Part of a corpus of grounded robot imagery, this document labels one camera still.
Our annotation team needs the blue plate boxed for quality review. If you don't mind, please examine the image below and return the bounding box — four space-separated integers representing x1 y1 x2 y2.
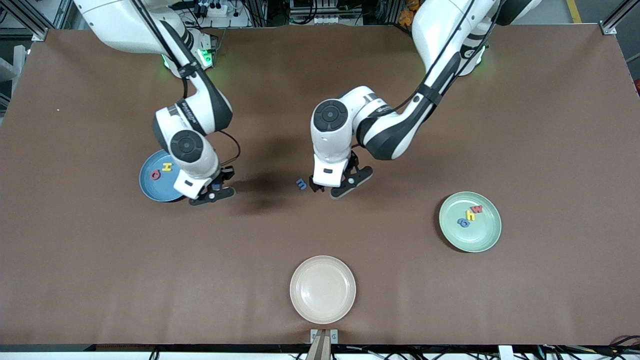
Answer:
139 149 187 203

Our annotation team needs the beige plate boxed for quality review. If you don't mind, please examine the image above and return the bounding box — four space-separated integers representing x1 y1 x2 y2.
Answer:
289 255 357 325

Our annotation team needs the green plate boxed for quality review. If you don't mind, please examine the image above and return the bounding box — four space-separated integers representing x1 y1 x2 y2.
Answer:
439 191 502 253

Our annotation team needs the brown table cover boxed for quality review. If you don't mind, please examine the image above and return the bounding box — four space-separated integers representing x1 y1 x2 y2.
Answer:
0 24 640 346

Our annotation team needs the orange snack bag pile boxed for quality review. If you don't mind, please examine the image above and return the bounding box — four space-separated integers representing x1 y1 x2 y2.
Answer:
398 0 426 27

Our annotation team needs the white power strip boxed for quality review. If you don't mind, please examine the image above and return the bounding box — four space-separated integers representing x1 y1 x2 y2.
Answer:
170 0 228 18

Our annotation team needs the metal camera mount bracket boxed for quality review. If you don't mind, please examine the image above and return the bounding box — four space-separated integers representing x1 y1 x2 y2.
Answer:
310 328 339 345

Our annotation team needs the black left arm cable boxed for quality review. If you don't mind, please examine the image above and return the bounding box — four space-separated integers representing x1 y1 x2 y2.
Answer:
380 0 503 117

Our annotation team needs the tan camera support post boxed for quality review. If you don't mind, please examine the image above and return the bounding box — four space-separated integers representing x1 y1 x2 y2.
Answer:
306 334 332 360

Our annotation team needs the dark frame post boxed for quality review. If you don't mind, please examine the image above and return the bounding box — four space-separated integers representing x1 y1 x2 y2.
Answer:
377 0 402 26

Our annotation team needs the grey side frame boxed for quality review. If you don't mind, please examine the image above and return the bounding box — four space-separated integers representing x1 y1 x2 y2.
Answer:
0 44 27 118

